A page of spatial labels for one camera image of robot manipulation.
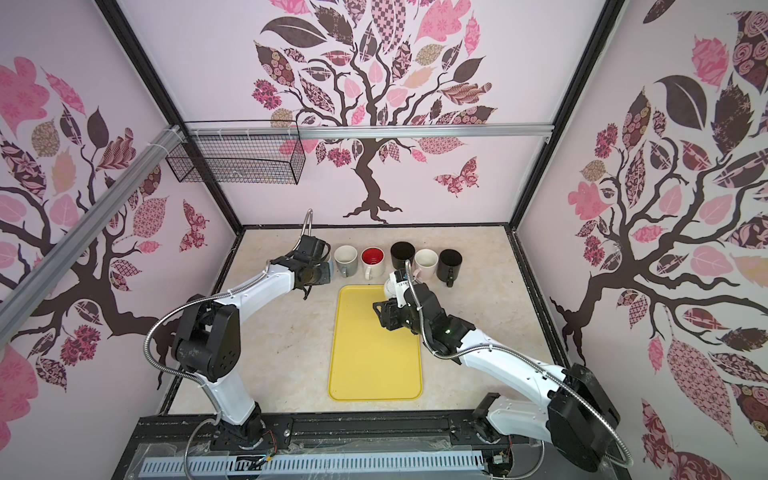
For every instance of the white ribbed-bottom mug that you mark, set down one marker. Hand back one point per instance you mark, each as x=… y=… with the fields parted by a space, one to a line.
x=394 y=288

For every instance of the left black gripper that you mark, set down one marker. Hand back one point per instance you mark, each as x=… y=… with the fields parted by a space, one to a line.
x=324 y=278

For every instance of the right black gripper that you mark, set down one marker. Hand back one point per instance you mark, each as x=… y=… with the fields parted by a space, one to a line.
x=389 y=317

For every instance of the left aluminium rail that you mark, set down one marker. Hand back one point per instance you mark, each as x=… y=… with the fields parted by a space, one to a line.
x=24 y=299

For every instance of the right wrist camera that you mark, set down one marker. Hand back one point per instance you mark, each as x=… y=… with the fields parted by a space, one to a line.
x=401 y=275

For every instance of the white slotted cable duct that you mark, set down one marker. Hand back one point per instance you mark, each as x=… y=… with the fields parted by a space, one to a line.
x=230 y=467

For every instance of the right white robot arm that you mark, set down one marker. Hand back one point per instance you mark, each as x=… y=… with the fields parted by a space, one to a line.
x=565 y=407

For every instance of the aluminium rail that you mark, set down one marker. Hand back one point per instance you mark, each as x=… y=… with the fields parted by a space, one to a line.
x=24 y=299
x=380 y=132

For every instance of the black wire basket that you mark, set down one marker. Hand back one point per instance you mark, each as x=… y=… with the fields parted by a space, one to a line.
x=246 y=152

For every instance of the black mug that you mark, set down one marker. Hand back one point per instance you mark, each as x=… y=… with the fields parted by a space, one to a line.
x=448 y=268

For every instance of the black base frame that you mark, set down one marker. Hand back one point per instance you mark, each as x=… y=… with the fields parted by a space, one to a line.
x=189 y=436

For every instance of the pale pink mug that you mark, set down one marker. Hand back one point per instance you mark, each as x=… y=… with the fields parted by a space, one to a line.
x=425 y=264

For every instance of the yellow tray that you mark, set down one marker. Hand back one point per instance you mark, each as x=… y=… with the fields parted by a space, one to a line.
x=369 y=362

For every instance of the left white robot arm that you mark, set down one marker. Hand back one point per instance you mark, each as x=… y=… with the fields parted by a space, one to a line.
x=208 y=338

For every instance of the dark green white-bottom mug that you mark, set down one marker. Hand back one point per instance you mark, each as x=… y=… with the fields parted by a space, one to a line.
x=402 y=252

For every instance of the cream white mug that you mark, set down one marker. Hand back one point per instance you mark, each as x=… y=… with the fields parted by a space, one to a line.
x=373 y=260

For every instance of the back aluminium rail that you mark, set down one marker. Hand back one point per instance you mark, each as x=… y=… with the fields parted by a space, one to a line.
x=380 y=132

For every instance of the grey mug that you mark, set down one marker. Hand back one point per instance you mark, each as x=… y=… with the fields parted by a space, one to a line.
x=346 y=260

